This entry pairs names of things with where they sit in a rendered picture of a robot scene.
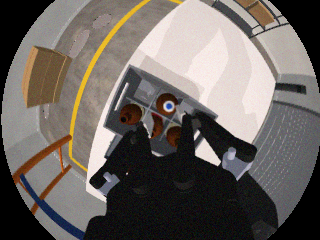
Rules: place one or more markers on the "grey divided crate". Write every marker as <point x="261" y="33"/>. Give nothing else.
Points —
<point x="145" y="93"/>

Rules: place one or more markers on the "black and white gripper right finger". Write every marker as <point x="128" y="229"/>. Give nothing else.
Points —
<point x="235" y="154"/>

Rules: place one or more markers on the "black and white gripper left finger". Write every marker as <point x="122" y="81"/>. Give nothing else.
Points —
<point x="116" y="166"/>

